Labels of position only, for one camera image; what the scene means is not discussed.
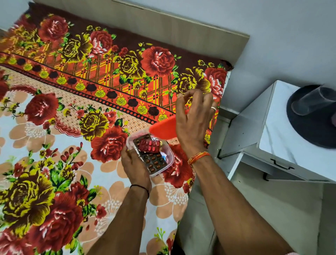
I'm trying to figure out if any person's left hand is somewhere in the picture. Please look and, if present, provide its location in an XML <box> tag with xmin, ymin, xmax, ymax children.
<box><xmin>121</xmin><ymin>146</ymin><xmax>153</xmax><ymax>188</ymax></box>

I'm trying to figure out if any person's right hand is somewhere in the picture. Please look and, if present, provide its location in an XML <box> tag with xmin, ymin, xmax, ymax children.
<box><xmin>175</xmin><ymin>89</ymin><xmax>218</xmax><ymax>160</ymax></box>

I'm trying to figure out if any red plastic lid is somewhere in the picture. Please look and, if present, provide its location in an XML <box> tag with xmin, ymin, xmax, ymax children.
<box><xmin>149</xmin><ymin>110</ymin><xmax>190</xmax><ymax>141</ymax></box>

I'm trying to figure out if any clear plastic container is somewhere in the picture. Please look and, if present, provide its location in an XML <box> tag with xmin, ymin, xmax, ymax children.
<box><xmin>126</xmin><ymin>129</ymin><xmax>175</xmax><ymax>177</ymax></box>

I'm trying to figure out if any person's left forearm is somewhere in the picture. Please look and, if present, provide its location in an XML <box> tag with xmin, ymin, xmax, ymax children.
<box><xmin>86</xmin><ymin>185</ymin><xmax>151</xmax><ymax>255</ymax></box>

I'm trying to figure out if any person's right forearm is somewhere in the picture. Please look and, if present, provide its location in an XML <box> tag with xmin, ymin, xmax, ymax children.
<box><xmin>191</xmin><ymin>155</ymin><xmax>295</xmax><ymax>255</ymax></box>

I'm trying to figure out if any red blister pack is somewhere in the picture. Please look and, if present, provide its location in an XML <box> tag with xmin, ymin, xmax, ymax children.
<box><xmin>139</xmin><ymin>138</ymin><xmax>162</xmax><ymax>154</ymax></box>

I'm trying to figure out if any brown pill blister pack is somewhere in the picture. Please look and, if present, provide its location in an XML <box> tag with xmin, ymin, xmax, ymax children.
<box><xmin>133</xmin><ymin>135</ymin><xmax>169</xmax><ymax>174</ymax></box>

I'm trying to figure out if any black thread wristband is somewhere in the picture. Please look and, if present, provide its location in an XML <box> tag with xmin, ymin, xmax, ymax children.
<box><xmin>130</xmin><ymin>184</ymin><xmax>150</xmax><ymax>199</ymax></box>

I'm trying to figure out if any floral bedsheet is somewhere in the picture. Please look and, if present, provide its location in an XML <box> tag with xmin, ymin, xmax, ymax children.
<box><xmin>0</xmin><ymin>2</ymin><xmax>234</xmax><ymax>255</ymax></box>

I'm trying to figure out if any wooden headboard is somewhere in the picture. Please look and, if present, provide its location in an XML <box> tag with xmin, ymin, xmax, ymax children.
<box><xmin>34</xmin><ymin>0</ymin><xmax>250</xmax><ymax>66</ymax></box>

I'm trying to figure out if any white bedside cabinet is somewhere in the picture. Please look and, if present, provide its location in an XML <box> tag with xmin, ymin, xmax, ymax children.
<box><xmin>217</xmin><ymin>80</ymin><xmax>336</xmax><ymax>184</ymax></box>

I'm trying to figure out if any clear glass tumbler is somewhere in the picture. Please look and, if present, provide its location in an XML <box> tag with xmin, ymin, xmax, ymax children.
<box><xmin>291</xmin><ymin>85</ymin><xmax>336</xmax><ymax>116</ymax></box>

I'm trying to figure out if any black round mat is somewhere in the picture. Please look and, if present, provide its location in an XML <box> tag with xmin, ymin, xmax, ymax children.
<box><xmin>286</xmin><ymin>84</ymin><xmax>336</xmax><ymax>149</ymax></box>

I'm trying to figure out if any orange thread bracelet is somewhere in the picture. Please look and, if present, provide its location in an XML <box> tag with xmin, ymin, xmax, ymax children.
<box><xmin>187</xmin><ymin>151</ymin><xmax>211</xmax><ymax>166</ymax></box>

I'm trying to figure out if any black drawer handle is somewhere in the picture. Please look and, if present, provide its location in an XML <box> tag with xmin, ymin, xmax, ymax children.
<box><xmin>270</xmin><ymin>159</ymin><xmax>295</xmax><ymax>170</ymax></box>

